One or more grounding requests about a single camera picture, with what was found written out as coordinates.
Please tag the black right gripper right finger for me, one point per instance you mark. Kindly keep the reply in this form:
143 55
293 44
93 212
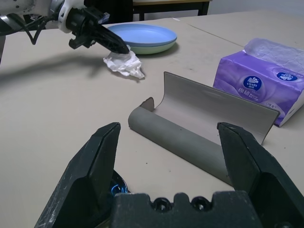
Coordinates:
261 171

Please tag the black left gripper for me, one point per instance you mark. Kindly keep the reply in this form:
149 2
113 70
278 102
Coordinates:
80 26

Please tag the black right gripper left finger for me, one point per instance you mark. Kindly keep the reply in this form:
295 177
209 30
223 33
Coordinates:
90 171

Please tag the white tissue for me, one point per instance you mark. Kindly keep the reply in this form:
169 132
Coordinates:
123 64

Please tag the black sunglasses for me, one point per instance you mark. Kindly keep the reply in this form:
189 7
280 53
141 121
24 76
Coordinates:
118 184

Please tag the blue plastic plate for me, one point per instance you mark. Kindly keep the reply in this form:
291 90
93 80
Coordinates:
142 33

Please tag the grey glasses case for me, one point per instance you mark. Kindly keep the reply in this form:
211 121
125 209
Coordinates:
166 133

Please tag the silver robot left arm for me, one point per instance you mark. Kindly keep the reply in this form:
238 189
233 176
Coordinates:
28 4

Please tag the green plastic plate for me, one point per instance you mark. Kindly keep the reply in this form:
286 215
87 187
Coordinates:
154 50

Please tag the purple tissue pack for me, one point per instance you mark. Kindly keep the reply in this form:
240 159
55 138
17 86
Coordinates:
249 71

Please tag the side table with black frame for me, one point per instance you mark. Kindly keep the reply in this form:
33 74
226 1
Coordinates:
166 6

